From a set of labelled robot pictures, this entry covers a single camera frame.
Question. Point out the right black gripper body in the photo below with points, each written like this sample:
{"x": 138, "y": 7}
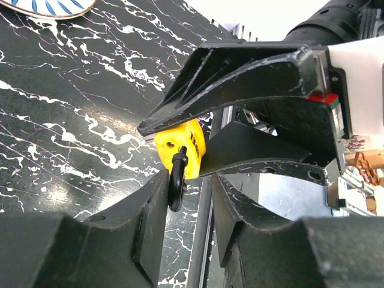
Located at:
{"x": 317, "y": 123}

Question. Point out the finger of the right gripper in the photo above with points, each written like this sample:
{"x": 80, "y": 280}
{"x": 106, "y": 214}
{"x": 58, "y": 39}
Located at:
{"x": 238, "y": 148}
{"x": 223, "y": 73}

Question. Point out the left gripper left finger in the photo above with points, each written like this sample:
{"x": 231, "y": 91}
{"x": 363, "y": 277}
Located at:
{"x": 120, "y": 246}

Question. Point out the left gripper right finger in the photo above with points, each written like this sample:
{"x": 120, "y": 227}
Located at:
{"x": 259, "y": 248}

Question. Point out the yellow padlock black shackle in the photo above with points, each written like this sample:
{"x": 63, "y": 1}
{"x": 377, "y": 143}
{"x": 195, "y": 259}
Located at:
{"x": 181, "y": 150}

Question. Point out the blue striped white plate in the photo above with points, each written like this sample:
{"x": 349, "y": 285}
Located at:
{"x": 50, "y": 9}

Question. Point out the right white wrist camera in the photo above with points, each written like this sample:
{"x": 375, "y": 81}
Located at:
{"x": 362, "y": 62}

